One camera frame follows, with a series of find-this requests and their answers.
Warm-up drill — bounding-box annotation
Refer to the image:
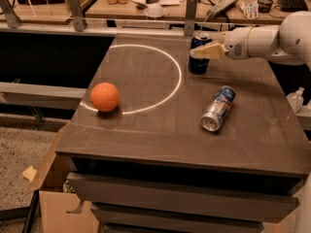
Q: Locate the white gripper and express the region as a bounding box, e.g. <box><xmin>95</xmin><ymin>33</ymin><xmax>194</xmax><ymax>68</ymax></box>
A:
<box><xmin>190</xmin><ymin>27</ymin><xmax>252</xmax><ymax>60</ymax></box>

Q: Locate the blue pepsi can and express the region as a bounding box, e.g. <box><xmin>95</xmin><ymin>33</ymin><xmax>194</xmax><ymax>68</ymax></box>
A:
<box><xmin>189</xmin><ymin>32</ymin><xmax>212</xmax><ymax>75</ymax></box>

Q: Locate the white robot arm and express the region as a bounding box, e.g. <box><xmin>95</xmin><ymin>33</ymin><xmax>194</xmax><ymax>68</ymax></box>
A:
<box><xmin>190</xmin><ymin>11</ymin><xmax>311</xmax><ymax>70</ymax></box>

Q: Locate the silver blue can lying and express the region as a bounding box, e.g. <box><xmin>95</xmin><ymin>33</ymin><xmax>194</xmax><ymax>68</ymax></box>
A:
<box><xmin>200</xmin><ymin>85</ymin><xmax>236</xmax><ymax>132</ymax></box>

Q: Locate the grey power strip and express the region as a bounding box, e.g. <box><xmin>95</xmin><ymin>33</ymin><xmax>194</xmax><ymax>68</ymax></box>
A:
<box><xmin>207</xmin><ymin>0</ymin><xmax>239</xmax><ymax>18</ymax></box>

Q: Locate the white patterned small box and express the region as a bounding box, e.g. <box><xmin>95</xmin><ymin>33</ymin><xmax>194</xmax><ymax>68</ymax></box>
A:
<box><xmin>240</xmin><ymin>1</ymin><xmax>259</xmax><ymax>19</ymax></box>

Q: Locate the black mesh cup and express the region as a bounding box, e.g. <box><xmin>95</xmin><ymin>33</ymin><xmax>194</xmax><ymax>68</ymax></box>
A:
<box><xmin>258</xmin><ymin>0</ymin><xmax>273</xmax><ymax>13</ymax></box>

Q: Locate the white face mask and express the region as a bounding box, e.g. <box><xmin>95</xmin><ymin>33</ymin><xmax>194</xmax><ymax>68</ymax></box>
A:
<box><xmin>144</xmin><ymin>4</ymin><xmax>165</xmax><ymax>18</ymax></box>

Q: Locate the black keyboard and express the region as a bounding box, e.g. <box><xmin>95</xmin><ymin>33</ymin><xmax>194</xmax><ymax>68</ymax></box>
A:
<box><xmin>278</xmin><ymin>0</ymin><xmax>308</xmax><ymax>12</ymax></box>

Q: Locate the clear plastic bottle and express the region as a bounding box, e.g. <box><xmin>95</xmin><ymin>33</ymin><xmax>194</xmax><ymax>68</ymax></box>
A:
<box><xmin>287</xmin><ymin>87</ymin><xmax>304</xmax><ymax>113</ymax></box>

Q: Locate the grey drawer cabinet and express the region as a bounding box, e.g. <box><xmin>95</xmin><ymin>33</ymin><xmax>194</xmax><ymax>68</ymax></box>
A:
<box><xmin>56</xmin><ymin>36</ymin><xmax>310</xmax><ymax>233</ymax></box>

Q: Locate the orange fruit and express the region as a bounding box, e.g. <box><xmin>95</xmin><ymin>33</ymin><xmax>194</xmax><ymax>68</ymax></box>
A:
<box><xmin>90</xmin><ymin>83</ymin><xmax>120</xmax><ymax>112</ymax></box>

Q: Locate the brown cardboard box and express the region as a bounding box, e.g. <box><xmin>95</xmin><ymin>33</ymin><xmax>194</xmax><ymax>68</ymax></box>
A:
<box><xmin>26</xmin><ymin>126</ymin><xmax>99</xmax><ymax>233</ymax></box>

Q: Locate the metal bracket right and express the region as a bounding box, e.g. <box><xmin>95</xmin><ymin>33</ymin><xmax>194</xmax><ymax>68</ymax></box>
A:
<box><xmin>184</xmin><ymin>0</ymin><xmax>197</xmax><ymax>36</ymax></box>

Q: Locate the metal bracket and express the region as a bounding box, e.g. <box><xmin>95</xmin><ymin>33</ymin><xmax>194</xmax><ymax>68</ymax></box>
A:
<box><xmin>0</xmin><ymin>0</ymin><xmax>21</xmax><ymax>28</ymax></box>
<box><xmin>67</xmin><ymin>0</ymin><xmax>86</xmax><ymax>32</ymax></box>
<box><xmin>184</xmin><ymin>0</ymin><xmax>197</xmax><ymax>36</ymax></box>

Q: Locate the metal bracket middle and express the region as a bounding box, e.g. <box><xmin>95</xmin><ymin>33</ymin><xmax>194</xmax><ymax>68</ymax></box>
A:
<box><xmin>67</xmin><ymin>0</ymin><xmax>86</xmax><ymax>32</ymax></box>

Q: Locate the metal bracket left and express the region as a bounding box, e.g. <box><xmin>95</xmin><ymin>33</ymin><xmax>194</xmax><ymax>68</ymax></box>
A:
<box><xmin>0</xmin><ymin>0</ymin><xmax>21</xmax><ymax>28</ymax></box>

